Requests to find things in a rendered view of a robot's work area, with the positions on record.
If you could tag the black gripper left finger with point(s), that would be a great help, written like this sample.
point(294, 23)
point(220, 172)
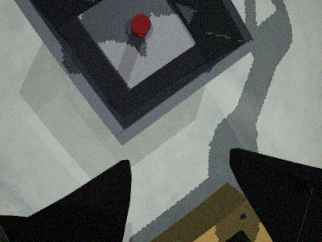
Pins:
point(96, 212)

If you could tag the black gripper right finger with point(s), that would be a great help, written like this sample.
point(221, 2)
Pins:
point(286, 196)

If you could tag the dark red peg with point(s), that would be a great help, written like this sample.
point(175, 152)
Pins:
point(140, 25)

